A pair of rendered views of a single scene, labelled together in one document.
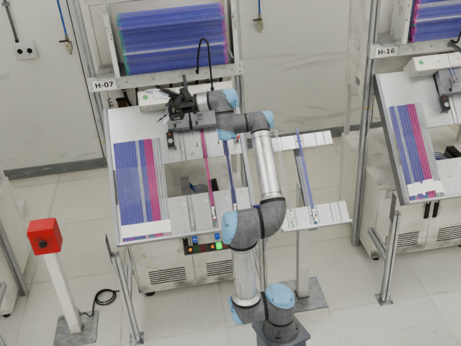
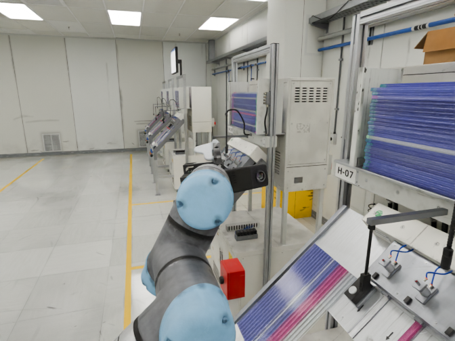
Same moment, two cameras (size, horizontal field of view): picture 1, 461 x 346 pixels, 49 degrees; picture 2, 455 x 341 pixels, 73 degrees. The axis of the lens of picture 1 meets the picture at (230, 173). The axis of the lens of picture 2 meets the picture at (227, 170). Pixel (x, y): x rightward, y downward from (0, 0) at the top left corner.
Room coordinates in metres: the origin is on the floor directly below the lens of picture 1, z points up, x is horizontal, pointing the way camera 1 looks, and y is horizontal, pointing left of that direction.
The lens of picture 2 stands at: (1.73, -0.42, 1.63)
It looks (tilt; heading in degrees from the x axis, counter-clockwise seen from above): 14 degrees down; 79
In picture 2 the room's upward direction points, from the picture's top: straight up
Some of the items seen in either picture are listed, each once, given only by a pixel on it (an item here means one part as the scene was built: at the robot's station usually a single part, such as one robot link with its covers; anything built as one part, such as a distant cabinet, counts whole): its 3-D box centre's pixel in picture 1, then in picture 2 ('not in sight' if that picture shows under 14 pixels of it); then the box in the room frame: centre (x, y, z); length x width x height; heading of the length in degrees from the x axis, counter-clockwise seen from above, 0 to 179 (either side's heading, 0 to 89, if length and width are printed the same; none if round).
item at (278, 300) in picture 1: (278, 303); not in sight; (1.45, -0.15, 0.72); 0.13 x 0.12 x 0.14; 96
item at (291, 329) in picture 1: (280, 322); not in sight; (1.45, -0.16, 0.60); 0.15 x 0.15 x 0.10
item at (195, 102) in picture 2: not in sight; (188, 132); (2.08, 4.97, 0.95); 1.36 x 0.82 x 1.90; 6
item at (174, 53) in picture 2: not in sight; (177, 62); (1.94, 4.96, 2.10); 0.58 x 0.14 x 0.41; 96
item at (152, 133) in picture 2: not in sight; (177, 124); (1.94, 6.41, 0.95); 1.37 x 0.82 x 1.90; 6
